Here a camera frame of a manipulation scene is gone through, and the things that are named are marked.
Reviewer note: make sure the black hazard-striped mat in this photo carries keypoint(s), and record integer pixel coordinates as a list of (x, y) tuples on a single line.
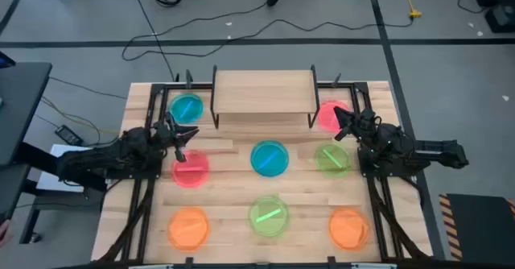
[(479, 224)]

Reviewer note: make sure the black desk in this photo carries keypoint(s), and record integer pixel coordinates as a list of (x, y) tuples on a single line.
[(24, 100)]

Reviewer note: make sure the translucent pink plastic plate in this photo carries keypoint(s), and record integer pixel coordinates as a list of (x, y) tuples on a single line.
[(193, 174), (328, 118)]

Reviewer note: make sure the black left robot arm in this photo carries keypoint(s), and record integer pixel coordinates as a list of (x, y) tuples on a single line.
[(120, 148)]

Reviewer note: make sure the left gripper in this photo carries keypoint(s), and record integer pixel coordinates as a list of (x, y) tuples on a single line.
[(165, 134)]

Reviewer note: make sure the translucent orange plastic plate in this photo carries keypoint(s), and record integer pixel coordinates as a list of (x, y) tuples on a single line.
[(348, 228), (188, 228)]

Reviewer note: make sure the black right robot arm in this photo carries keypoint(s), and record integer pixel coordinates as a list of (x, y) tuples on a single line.
[(402, 144)]

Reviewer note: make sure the translucent green plastic plate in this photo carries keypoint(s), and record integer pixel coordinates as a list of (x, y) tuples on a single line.
[(269, 216), (332, 160)]

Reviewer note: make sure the translucent blue plastic plate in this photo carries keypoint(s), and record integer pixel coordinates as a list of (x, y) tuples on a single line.
[(187, 108), (269, 159)]

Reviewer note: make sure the black equipment box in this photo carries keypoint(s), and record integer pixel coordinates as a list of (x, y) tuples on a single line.
[(503, 17)]

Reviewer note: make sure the black aluminium table frame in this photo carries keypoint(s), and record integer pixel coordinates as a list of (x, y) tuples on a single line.
[(138, 204)]

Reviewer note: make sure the white flat board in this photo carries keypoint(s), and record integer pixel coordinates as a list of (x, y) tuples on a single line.
[(50, 178)]

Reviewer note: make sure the wooden shelf with black legs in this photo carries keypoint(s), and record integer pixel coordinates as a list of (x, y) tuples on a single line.
[(263, 92)]

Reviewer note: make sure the black power adapter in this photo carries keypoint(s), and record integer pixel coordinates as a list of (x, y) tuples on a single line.
[(69, 135)]

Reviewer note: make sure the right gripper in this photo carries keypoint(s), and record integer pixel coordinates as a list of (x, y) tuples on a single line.
[(364, 124)]

